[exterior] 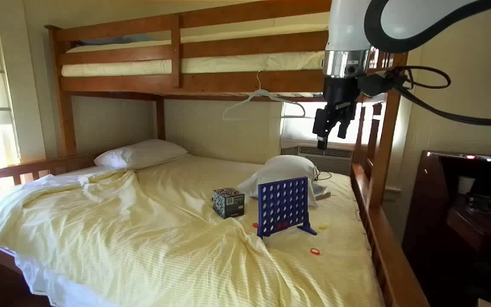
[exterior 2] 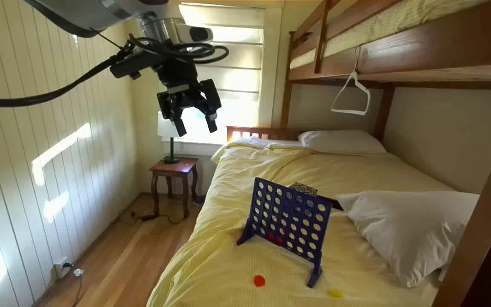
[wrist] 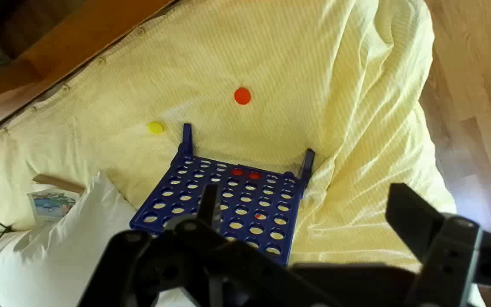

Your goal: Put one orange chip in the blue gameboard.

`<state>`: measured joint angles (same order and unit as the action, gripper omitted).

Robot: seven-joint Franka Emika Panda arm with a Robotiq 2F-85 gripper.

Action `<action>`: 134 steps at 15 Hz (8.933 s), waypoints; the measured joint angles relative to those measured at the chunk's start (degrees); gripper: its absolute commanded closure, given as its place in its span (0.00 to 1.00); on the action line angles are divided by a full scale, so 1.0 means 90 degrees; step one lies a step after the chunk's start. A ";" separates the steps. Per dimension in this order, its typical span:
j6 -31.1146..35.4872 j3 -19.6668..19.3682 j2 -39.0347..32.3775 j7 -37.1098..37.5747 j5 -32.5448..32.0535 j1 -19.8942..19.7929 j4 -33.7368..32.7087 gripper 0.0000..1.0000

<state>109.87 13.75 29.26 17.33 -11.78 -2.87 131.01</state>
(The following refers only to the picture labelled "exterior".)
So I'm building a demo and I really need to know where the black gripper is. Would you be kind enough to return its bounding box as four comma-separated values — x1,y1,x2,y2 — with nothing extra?
312,77,360,150

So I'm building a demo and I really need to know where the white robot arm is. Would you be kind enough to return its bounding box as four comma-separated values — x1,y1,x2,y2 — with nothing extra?
312,0,491,150

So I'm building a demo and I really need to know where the white pillow near gameboard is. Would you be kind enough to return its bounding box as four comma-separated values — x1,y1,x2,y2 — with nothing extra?
237,155,319,203

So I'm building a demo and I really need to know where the blue connect four gameboard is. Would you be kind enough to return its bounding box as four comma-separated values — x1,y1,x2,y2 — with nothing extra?
258,178,315,237

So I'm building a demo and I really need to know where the white plastic clothes hanger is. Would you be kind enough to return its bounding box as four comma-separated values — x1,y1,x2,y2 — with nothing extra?
222,77,307,121

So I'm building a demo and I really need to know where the upper bunk mattress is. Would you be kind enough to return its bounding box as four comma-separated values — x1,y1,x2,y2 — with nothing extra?
61,14,327,77

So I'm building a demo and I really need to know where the black patterned cube box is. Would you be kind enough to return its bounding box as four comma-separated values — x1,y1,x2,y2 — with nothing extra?
211,188,246,219

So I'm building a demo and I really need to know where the dark wooden desk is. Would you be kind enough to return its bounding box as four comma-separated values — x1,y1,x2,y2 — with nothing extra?
402,150,491,307

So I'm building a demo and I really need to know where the yellow striped bed sheet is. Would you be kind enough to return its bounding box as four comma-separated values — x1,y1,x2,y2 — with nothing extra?
0,155,384,307

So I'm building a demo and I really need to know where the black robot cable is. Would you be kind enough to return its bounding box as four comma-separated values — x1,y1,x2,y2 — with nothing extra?
360,0,491,128

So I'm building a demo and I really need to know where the wooden bunk bed frame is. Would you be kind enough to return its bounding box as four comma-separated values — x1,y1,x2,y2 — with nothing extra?
0,0,428,307

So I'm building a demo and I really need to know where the white pillow near wall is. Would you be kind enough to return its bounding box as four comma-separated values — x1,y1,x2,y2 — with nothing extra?
94,140,188,169

